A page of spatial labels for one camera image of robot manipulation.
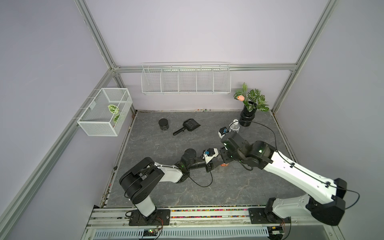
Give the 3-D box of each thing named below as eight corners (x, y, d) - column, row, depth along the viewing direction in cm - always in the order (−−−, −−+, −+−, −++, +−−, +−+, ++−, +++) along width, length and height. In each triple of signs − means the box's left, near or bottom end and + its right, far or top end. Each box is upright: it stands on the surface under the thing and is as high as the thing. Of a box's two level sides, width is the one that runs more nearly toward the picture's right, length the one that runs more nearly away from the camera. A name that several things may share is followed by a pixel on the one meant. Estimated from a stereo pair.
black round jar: (159, 130, 112) (157, 126, 108) (160, 122, 117) (159, 118, 113) (168, 130, 112) (167, 126, 108) (169, 122, 117) (168, 118, 113)
